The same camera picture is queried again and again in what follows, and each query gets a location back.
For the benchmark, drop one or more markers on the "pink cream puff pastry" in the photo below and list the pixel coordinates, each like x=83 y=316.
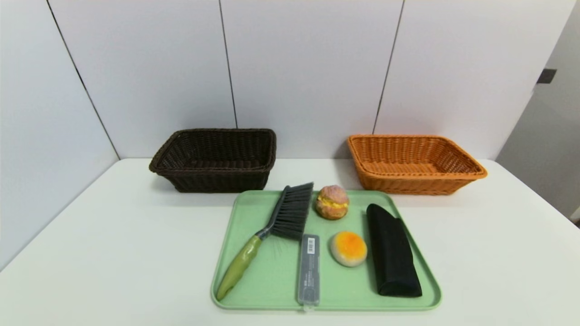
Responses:
x=332 y=203

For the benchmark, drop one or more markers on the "round egg yolk pastry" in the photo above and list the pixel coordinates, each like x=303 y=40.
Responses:
x=348 y=249

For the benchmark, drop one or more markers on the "black glasses case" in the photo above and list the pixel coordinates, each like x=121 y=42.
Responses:
x=393 y=258

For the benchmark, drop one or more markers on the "dark brown wicker basket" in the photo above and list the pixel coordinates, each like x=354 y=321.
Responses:
x=213 y=181

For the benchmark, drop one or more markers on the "orange wicker basket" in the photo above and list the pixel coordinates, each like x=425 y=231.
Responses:
x=408 y=185

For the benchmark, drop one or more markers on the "light green plastic tray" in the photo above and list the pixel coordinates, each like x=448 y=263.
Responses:
x=276 y=271

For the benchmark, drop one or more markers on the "slim transparent grey pen case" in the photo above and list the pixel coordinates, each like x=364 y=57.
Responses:
x=309 y=271

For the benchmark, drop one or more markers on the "small dark wall plate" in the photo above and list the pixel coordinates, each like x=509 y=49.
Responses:
x=547 y=76

